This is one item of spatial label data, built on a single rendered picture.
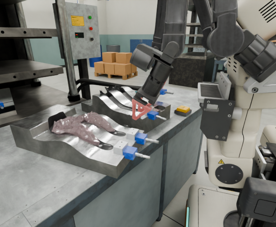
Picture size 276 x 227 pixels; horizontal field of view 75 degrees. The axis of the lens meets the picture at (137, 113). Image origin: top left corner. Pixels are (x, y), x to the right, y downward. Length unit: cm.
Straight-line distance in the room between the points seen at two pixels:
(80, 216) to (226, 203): 92
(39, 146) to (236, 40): 76
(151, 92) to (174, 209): 120
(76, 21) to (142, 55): 110
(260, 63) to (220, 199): 101
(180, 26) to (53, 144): 59
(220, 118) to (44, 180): 65
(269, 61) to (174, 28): 25
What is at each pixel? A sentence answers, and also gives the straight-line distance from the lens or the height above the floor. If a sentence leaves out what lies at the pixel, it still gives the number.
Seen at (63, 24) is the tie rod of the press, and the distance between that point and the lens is 140.
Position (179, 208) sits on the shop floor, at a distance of 164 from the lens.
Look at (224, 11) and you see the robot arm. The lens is 54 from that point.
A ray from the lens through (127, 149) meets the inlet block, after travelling 67.
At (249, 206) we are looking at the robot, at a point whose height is 67.
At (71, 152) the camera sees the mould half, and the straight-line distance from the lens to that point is 71.
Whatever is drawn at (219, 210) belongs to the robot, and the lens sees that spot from 133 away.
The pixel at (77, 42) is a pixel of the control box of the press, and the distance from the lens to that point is 160.
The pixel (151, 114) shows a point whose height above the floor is 90.
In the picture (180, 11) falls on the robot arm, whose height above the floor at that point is 130.
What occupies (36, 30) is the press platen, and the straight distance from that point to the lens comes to 139.
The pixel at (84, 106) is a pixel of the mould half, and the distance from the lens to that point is 118.
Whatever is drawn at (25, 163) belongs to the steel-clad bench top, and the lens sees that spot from 83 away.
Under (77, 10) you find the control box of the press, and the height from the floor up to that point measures 142.
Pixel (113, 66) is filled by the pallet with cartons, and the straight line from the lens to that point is 579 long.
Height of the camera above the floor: 125
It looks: 23 degrees down
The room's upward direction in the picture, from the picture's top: straight up
